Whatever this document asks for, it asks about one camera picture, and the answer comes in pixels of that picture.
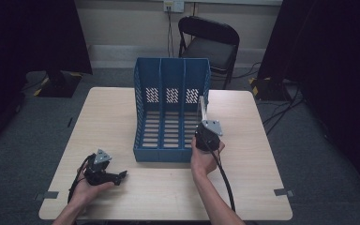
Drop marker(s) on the grey tape strip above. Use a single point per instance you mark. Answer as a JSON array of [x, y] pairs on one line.
[[47, 195], [283, 192]]

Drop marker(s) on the white wall socket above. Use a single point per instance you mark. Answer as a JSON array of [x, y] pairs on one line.
[[174, 5]]

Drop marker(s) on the blue plastic file rack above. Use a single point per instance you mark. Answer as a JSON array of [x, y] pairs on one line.
[[172, 125]]

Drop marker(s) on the black stand base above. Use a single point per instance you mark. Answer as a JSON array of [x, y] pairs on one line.
[[270, 89], [59, 86]]

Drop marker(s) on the black curtain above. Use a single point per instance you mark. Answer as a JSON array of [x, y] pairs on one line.
[[28, 34], [331, 47]]

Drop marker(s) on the person's right hand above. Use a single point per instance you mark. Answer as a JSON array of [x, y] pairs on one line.
[[203, 161]]

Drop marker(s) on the black folding chair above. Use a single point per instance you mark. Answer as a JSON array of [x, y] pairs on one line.
[[214, 50]]

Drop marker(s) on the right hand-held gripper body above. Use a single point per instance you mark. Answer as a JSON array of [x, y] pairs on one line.
[[208, 137]]

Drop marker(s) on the person's left hand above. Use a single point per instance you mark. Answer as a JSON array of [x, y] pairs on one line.
[[86, 192]]

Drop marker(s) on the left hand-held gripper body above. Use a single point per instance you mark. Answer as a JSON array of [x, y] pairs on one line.
[[99, 172]]

